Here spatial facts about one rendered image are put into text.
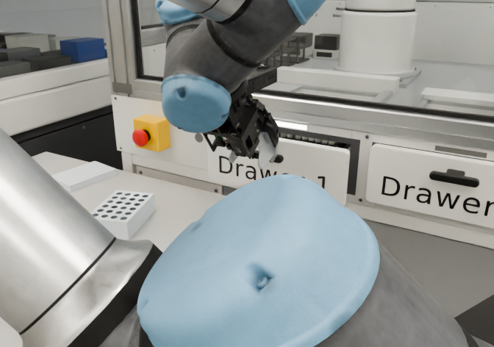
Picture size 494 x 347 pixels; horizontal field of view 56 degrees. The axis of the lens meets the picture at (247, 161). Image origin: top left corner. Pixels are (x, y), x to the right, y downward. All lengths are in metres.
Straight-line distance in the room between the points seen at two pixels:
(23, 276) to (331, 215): 0.19
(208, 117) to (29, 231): 0.25
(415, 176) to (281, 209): 0.65
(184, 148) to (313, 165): 0.35
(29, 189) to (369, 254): 0.21
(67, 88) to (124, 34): 0.46
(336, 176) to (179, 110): 0.41
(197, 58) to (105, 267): 0.25
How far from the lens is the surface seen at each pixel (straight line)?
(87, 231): 0.32
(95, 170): 1.17
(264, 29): 0.45
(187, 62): 0.50
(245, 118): 0.70
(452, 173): 0.82
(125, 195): 0.97
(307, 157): 0.84
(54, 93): 1.50
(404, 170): 0.86
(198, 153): 1.05
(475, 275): 0.96
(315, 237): 0.21
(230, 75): 0.49
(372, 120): 0.86
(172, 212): 0.97
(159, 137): 1.05
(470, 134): 0.84
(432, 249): 0.95
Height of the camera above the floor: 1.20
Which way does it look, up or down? 22 degrees down
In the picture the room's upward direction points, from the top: straight up
